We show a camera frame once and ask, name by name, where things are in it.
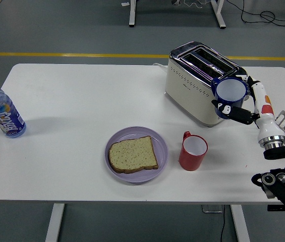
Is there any white floor cable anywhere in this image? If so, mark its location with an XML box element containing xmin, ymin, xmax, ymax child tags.
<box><xmin>183</xmin><ymin>0</ymin><xmax>208</xmax><ymax>9</ymax></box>

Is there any grey box under table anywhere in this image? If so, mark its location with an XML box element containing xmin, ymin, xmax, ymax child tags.
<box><xmin>202</xmin><ymin>204</ymin><xmax>224</xmax><ymax>214</ymax></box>

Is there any white toaster cord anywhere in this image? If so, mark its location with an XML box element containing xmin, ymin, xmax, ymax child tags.
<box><xmin>152</xmin><ymin>62</ymin><xmax>168</xmax><ymax>73</ymax></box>

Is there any white background table leg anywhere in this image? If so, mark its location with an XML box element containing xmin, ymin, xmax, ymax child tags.
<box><xmin>210</xmin><ymin>0</ymin><xmax>226</xmax><ymax>29</ymax></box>
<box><xmin>129</xmin><ymin>0</ymin><xmax>137</xmax><ymax>28</ymax></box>

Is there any blue-capped water bottle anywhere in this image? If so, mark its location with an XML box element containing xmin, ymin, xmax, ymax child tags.
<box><xmin>0</xmin><ymin>80</ymin><xmax>27</xmax><ymax>139</ymax></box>

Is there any black floor cable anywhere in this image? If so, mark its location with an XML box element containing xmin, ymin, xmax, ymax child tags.
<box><xmin>226</xmin><ymin>0</ymin><xmax>285</xmax><ymax>27</ymax></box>

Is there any black cable under table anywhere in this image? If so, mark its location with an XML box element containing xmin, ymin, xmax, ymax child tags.
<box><xmin>219</xmin><ymin>204</ymin><xmax>227</xmax><ymax>242</ymax></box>

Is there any bread slice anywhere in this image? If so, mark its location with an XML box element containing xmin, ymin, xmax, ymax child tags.
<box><xmin>108</xmin><ymin>135</ymin><xmax>159</xmax><ymax>174</ymax></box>

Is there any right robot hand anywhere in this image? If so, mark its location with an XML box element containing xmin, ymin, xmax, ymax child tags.
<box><xmin>211</xmin><ymin>75</ymin><xmax>285</xmax><ymax>142</ymax></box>

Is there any blue enamel cup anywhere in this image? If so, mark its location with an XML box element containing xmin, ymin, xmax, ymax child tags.
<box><xmin>210</xmin><ymin>77</ymin><xmax>249</xmax><ymax>119</ymax></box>

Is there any red cup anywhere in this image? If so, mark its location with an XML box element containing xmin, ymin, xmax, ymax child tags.
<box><xmin>178</xmin><ymin>131</ymin><xmax>209</xmax><ymax>171</ymax></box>

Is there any purple plate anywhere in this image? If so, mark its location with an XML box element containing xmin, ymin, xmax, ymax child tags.
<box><xmin>104</xmin><ymin>126</ymin><xmax>169</xmax><ymax>184</ymax></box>

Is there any cream chrome toaster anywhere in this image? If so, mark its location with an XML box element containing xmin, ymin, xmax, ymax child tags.
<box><xmin>164</xmin><ymin>41</ymin><xmax>248</xmax><ymax>128</ymax></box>

